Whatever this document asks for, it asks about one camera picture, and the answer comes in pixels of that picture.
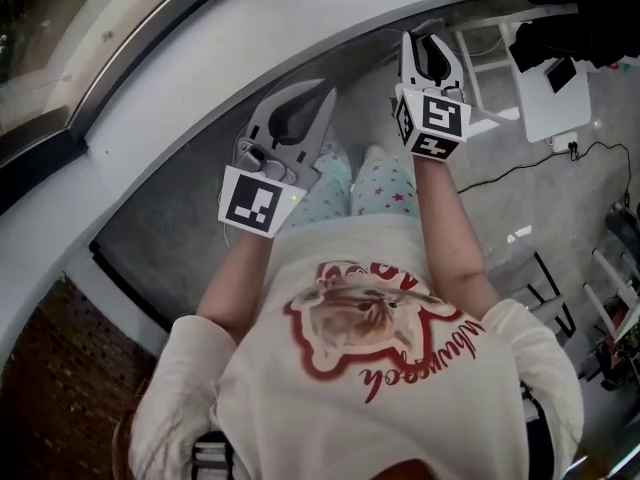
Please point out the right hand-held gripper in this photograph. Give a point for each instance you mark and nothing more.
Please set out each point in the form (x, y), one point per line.
(440, 118)

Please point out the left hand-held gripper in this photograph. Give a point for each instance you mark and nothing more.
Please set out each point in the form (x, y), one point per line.
(255, 203)

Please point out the person's right forearm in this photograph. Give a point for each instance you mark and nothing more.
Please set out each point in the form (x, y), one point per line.
(450, 228)

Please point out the person's left forearm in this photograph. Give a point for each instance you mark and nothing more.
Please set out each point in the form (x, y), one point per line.
(240, 283)

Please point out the person's cream right shoe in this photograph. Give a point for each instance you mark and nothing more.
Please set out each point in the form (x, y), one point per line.
(375, 152)

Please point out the light blue star-print trousers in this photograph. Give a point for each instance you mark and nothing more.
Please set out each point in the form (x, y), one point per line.
(385, 188)

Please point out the small white table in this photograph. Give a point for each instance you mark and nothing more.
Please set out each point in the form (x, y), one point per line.
(550, 113)

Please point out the black phone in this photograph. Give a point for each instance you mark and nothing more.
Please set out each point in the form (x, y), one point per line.
(560, 75)

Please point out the black clothing heap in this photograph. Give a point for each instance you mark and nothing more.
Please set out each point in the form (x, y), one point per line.
(565, 13)

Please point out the white power strip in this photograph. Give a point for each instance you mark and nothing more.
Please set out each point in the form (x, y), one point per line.
(562, 143)

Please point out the cream printed t-shirt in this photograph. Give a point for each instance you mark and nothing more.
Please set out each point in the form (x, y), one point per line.
(325, 408)

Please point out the white desk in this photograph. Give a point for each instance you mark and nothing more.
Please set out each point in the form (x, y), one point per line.
(600, 312)

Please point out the black metal frame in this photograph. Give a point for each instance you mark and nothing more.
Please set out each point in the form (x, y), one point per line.
(547, 278)

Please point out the glass window black frame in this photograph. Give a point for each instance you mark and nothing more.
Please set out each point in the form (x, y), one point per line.
(50, 28)

